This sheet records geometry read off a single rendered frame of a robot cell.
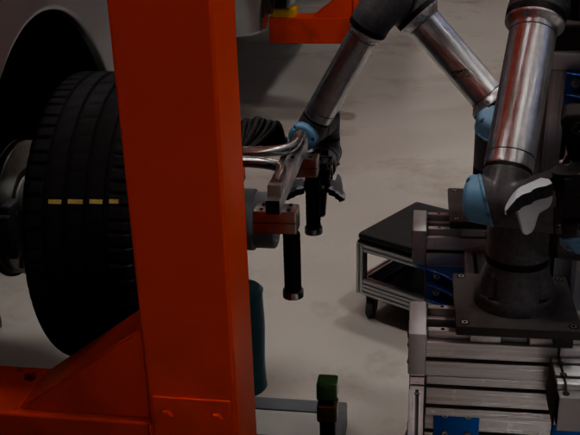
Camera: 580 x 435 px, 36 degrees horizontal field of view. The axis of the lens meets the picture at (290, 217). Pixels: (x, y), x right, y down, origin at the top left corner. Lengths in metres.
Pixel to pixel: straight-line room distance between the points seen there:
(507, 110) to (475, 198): 0.15
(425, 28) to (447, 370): 0.88
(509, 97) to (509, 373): 0.57
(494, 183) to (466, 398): 0.55
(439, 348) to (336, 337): 1.54
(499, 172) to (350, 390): 1.68
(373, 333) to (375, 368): 0.24
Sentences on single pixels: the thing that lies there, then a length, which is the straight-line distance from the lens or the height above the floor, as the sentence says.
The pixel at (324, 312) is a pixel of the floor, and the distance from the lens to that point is 3.39.
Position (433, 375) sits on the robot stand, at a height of 0.68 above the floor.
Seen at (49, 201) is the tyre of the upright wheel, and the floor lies 1.00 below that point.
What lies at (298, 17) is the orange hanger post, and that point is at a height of 0.68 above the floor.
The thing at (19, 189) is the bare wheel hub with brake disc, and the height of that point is 0.91.
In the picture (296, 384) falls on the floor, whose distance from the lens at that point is 2.97.
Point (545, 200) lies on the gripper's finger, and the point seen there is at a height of 1.21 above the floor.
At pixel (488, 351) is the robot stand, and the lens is 1.72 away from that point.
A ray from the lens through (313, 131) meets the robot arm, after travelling 2.23.
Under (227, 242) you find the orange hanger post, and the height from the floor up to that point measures 1.04.
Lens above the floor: 1.61
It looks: 22 degrees down
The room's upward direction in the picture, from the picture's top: 2 degrees counter-clockwise
